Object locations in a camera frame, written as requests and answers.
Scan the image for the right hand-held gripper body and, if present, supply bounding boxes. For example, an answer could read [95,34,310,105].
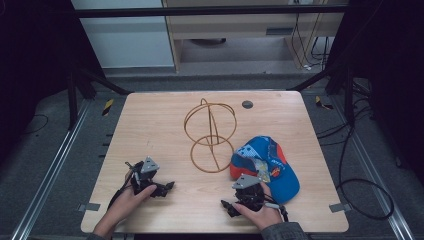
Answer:
[231,173,268,213]

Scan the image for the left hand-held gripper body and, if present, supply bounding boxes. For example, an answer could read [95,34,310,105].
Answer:
[125,155,161,196]

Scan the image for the blue and red cap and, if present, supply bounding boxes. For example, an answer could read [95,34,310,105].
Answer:
[229,135,301,205]

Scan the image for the person's right hand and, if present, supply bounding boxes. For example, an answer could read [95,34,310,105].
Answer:
[232,181,284,232]

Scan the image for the person's left hand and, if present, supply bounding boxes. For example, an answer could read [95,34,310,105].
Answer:
[94,169,158,238]

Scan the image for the grey tape piece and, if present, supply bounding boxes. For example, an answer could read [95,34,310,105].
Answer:
[77,202,102,213]
[328,202,353,214]

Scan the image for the yellow black tape marker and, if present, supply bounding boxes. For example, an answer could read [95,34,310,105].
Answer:
[101,98,115,117]
[314,95,335,111]

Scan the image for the black metal stand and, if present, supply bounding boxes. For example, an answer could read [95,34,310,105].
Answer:
[65,63,133,132]
[287,63,356,126]

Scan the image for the white cabinet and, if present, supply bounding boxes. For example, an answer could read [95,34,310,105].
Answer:
[70,0,176,70]

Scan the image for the light wooden desk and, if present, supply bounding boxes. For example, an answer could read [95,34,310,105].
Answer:
[161,0,350,74]

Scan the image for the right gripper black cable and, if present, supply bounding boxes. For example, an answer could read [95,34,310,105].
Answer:
[263,196,290,223]

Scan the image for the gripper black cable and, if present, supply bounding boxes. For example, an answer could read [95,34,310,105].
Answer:
[263,196,290,223]
[107,169,134,211]

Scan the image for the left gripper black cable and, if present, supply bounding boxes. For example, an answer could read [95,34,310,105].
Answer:
[107,169,134,211]

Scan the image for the gold wire hat stand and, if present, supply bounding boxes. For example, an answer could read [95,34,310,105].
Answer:
[183,97,238,174]

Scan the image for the long black floor cable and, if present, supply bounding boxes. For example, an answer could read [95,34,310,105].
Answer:
[315,96,396,222]

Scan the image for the aluminium floor rail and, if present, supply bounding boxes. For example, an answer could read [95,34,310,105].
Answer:
[329,96,416,240]
[9,99,92,240]

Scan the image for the thin black floor cable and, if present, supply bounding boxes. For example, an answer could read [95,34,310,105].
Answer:
[21,113,50,136]

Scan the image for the hanging black desk cables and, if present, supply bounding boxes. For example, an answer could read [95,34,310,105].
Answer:
[290,12,332,72]

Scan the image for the black horizontal frame bar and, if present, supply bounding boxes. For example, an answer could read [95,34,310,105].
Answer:
[73,4,349,19]

